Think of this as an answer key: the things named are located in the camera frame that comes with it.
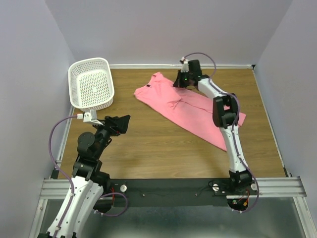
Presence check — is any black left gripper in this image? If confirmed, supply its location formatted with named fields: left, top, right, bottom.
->
left=91, top=114, right=130, bottom=159

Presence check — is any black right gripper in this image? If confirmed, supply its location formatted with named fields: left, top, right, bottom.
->
left=172, top=70, right=192, bottom=88

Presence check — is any pink t-shirt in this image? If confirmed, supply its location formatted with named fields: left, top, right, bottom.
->
left=133, top=71, right=247, bottom=152

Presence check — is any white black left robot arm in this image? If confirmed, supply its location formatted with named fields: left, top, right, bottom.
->
left=38, top=112, right=131, bottom=238

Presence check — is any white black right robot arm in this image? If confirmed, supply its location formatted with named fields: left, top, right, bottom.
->
left=173, top=58, right=253, bottom=194

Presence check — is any white perforated plastic basket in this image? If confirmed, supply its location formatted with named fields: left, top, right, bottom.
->
left=68, top=58, right=114, bottom=112

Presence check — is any white table edge strip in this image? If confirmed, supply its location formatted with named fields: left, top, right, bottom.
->
left=109, top=64, right=253, bottom=69

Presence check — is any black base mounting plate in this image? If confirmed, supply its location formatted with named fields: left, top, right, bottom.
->
left=94, top=178, right=258, bottom=214

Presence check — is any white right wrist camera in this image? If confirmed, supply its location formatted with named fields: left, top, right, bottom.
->
left=180, top=57, right=189, bottom=73

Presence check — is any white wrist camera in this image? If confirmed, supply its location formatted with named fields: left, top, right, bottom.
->
left=75, top=109, right=103, bottom=125
left=180, top=57, right=189, bottom=73

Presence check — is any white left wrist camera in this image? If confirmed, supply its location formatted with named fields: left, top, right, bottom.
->
left=75, top=109, right=103, bottom=125

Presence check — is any aluminium left side rail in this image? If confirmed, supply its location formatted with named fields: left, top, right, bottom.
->
left=51, top=114, right=74, bottom=179

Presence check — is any aluminium rail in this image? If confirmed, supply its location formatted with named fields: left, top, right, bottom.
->
left=40, top=177, right=307, bottom=199
left=51, top=114, right=74, bottom=179

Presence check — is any aluminium front rail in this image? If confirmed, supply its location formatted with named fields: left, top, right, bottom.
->
left=40, top=177, right=307, bottom=199

